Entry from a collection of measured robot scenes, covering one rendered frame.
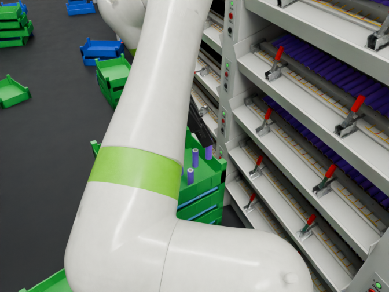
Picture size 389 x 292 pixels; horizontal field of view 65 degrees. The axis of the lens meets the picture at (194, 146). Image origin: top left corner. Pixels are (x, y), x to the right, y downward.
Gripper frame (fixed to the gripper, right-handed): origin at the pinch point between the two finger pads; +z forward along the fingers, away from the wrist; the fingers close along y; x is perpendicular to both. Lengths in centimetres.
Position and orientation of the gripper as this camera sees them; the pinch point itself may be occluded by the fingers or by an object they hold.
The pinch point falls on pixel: (202, 132)
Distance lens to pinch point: 78.8
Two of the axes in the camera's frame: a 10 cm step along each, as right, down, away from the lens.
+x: 9.0, -3.6, -2.3
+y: 0.6, 6.5, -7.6
